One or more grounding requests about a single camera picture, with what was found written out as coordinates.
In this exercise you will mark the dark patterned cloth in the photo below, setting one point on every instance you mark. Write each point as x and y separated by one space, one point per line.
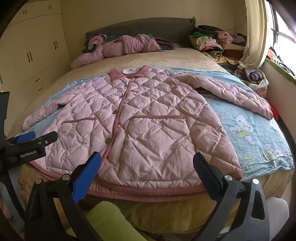
281 62

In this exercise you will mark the plastic bag of clothes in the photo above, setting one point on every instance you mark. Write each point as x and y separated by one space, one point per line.
254 76

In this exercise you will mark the cream curtain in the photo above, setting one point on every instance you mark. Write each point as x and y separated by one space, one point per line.
256 34

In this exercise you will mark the yellow fleece blanket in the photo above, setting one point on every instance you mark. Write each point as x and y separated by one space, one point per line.
173 213

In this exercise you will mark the blue printed blanket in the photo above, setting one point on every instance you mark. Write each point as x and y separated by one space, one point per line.
249 129

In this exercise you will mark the window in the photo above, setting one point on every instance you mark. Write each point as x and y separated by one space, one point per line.
284 30

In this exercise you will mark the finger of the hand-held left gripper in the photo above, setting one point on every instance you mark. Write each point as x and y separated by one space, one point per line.
26 136
49 138

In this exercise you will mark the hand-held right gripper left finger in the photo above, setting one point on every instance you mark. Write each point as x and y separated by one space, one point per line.
86 173

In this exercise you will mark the cream wardrobe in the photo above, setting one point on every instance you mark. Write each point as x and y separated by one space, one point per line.
34 46

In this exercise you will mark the colourful striped cloth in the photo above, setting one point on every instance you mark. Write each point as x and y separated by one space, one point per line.
167 44

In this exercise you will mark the pile of folded clothes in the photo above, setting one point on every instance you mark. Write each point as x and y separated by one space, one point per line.
212 41

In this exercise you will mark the crumpled pink comforter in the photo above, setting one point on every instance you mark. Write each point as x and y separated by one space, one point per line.
129 44

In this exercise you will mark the pink quilted jacket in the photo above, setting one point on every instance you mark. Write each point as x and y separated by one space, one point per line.
150 129

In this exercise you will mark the bed with cream sheet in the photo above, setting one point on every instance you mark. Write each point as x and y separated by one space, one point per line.
161 59

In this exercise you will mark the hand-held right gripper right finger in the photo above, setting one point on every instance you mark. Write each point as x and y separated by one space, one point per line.
208 171

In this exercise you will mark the pink fleece garment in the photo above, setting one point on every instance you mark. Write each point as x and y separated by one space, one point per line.
97 39

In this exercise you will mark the grey headboard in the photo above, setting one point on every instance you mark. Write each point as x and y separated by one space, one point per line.
150 26

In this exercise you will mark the green fleece cloth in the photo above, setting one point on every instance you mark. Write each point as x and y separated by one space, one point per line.
108 220

